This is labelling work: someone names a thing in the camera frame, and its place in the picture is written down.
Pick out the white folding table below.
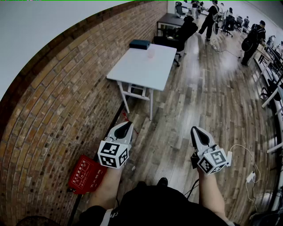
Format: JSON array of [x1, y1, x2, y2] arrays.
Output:
[[106, 43, 177, 121]]

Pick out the person's left forearm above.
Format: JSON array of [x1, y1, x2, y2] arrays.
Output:
[[88, 165, 123, 210]]

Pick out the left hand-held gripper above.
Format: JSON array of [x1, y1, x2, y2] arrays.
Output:
[[97, 121, 134, 170]]

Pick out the red box with white print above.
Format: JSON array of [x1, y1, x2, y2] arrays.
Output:
[[68, 154, 108, 195]]

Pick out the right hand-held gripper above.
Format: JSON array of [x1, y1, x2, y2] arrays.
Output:
[[191, 126, 230, 175]]

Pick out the person's right forearm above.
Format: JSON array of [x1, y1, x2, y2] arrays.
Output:
[[197, 169, 229, 221]]

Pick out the person's black clothing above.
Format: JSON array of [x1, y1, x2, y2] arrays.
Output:
[[77, 181, 241, 226]]

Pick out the thin red wire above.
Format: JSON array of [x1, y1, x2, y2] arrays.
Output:
[[122, 111, 139, 135]]

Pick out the person's black shoe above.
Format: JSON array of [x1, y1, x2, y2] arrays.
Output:
[[156, 177, 169, 188]]

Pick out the white desk frame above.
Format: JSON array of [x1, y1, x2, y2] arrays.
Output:
[[261, 85, 283, 155]]

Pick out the black office chair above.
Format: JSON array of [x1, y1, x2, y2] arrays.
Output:
[[153, 16, 199, 67], [221, 15, 235, 38]]

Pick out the dark blue box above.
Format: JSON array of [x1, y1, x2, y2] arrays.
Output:
[[129, 39, 151, 50]]

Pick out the white cable with adapter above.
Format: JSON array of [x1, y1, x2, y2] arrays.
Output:
[[226, 144, 262, 213]]

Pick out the black desk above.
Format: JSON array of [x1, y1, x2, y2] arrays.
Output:
[[157, 12, 188, 41]]

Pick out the black cable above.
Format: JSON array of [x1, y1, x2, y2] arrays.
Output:
[[183, 178, 200, 198]]

